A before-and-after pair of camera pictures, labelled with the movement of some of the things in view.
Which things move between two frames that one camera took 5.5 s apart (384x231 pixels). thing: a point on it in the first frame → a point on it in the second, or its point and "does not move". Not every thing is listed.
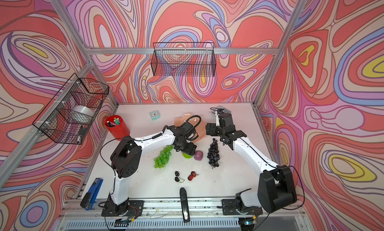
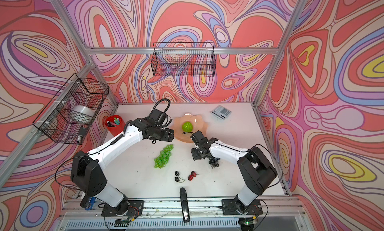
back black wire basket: (183, 59) does not move
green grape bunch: (162, 160) does not move
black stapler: (184, 205) does not move
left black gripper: (191, 150) → (166, 137)
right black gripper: (211, 127) → (195, 156)
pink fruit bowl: (179, 121) does not move
